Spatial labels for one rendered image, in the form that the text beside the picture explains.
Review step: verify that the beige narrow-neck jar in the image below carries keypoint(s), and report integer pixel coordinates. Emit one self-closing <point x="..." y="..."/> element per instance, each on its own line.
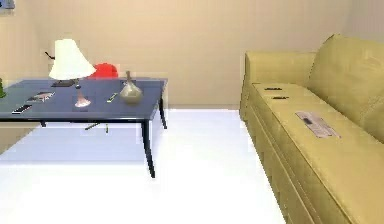
<point x="130" y="91"/>

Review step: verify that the green pencil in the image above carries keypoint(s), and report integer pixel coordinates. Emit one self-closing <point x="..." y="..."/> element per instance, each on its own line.
<point x="112" y="97"/>

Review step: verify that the dark blue table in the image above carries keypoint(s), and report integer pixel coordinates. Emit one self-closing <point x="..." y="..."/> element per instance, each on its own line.
<point x="100" y="110"/>

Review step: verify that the red round object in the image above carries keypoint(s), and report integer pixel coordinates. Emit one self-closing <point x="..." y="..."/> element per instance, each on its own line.
<point x="105" y="71"/>

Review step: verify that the white shade table lamp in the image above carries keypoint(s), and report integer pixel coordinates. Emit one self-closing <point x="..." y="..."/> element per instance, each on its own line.
<point x="71" y="61"/>

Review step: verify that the yellow sofa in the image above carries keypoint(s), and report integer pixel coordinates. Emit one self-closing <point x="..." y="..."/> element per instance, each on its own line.
<point x="333" y="110"/>

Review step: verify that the green plant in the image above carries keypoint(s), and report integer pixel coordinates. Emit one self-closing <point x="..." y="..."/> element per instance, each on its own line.
<point x="1" y="90"/>

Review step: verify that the black wall hook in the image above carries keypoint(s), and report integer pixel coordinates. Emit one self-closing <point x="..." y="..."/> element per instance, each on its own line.
<point x="50" y="55"/>

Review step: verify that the framed wall picture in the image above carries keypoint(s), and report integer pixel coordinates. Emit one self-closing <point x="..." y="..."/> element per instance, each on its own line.
<point x="6" y="5"/>

